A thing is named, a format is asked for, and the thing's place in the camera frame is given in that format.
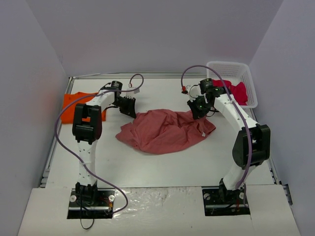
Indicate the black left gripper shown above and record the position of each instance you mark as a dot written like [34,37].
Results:
[127,105]

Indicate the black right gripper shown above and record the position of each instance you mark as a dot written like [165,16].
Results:
[196,109]

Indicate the pink t shirt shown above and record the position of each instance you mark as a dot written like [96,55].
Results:
[164,131]

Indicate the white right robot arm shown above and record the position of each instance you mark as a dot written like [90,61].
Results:
[252,144]

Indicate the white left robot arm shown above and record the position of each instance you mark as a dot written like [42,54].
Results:
[87,129]

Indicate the magenta t shirt in basket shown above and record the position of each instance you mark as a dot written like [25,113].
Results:
[239,91]

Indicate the white plastic basket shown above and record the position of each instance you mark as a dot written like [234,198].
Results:
[237,72]

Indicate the orange folded t shirt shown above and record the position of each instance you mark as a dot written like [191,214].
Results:
[79,97]

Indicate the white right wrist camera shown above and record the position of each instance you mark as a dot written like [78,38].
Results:
[192,91]

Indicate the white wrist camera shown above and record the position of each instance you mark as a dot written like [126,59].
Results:
[192,91]
[131,91]

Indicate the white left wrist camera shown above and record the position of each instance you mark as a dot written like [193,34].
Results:
[131,91]

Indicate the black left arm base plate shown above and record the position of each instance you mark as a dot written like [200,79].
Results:
[100,208]

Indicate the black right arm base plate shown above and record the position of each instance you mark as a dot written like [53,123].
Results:
[215,204]

